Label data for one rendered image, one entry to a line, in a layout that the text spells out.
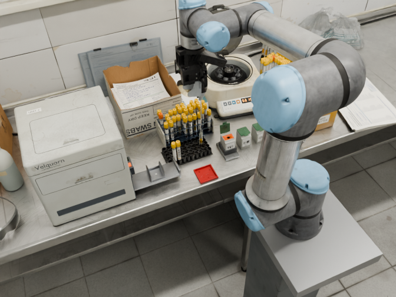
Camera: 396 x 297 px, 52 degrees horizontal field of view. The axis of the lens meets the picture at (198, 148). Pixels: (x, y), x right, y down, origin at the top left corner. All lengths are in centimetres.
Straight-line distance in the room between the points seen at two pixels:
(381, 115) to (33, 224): 136
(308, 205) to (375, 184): 161
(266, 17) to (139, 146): 75
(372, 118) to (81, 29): 119
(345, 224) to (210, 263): 107
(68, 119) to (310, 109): 77
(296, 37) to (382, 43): 134
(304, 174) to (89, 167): 62
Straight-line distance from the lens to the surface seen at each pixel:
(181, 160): 147
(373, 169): 282
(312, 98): 75
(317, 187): 111
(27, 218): 147
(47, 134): 126
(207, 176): 144
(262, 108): 78
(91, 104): 132
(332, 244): 129
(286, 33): 98
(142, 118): 156
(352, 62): 81
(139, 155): 154
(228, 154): 150
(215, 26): 105
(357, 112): 176
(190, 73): 124
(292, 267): 123
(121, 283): 225
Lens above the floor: 199
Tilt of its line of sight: 46 degrees down
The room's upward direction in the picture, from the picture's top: 2 degrees counter-clockwise
